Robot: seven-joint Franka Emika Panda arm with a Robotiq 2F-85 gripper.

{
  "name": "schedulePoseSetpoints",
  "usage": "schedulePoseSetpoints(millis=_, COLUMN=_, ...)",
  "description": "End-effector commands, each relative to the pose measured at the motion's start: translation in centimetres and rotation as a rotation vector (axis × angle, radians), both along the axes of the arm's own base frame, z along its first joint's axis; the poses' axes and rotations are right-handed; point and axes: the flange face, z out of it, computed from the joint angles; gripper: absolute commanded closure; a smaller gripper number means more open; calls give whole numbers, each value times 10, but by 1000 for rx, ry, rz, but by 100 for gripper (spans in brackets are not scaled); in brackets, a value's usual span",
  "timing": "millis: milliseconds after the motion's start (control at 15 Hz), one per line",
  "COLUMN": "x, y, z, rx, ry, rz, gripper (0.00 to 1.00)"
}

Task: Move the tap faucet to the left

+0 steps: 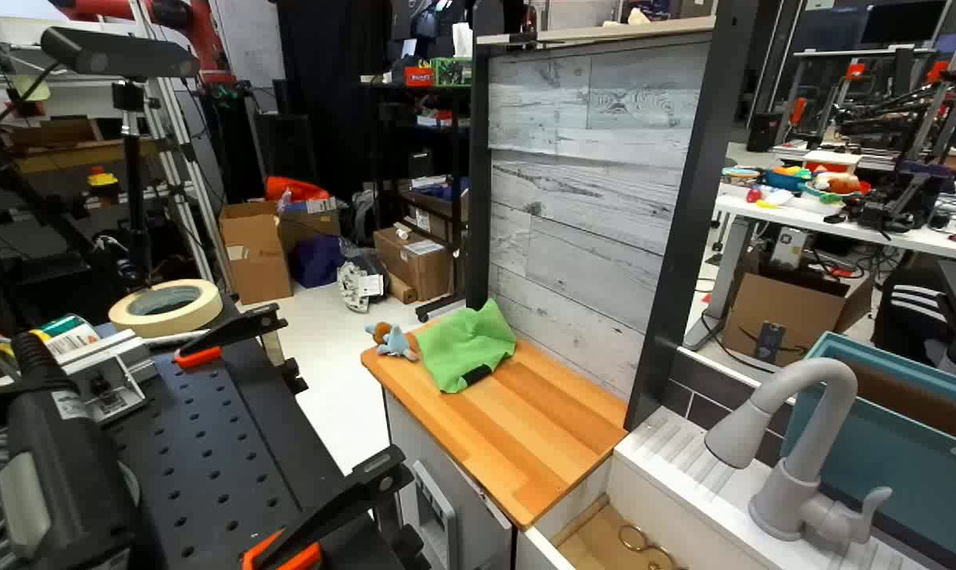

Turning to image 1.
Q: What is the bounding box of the grey tap faucet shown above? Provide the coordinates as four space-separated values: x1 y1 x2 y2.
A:
704 359 894 552

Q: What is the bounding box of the green cloth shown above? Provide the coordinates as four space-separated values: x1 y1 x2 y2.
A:
415 300 520 397

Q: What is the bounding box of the small blue plush toy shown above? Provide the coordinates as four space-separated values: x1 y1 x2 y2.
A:
368 321 423 362

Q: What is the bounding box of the wooden countertop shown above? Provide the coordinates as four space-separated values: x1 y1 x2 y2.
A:
361 342 626 529

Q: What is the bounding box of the whitewashed wood back panel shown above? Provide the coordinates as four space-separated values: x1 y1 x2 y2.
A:
488 34 709 397

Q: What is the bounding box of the orange black clamp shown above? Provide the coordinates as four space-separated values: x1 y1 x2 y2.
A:
240 448 411 570
174 303 289 371

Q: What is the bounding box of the orange black front clamp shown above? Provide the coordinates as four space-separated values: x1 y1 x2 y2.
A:
240 448 411 570

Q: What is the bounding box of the tall cardboard box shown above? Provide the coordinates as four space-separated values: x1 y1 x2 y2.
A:
218 202 291 303

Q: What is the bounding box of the cardboard box under table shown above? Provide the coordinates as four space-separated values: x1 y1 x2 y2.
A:
723 274 874 364

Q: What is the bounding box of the white work table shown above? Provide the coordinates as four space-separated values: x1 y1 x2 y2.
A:
683 184 956 348

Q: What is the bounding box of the black perforated workbench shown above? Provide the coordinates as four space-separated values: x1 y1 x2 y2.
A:
107 342 343 570

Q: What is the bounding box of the roll of masking tape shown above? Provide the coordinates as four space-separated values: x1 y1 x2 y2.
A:
107 279 223 340

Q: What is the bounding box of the black 3d printer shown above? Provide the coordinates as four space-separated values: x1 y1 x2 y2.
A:
782 34 956 236

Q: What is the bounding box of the teal storage bin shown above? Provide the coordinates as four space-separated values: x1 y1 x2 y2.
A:
810 332 956 558

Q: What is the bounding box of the gold ring chain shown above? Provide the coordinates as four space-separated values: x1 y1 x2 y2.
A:
615 524 683 570

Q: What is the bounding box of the black frame post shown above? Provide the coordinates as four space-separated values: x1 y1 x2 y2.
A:
624 0 759 431

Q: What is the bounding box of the black camera on tripod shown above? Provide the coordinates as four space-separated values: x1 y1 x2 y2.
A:
41 25 201 281

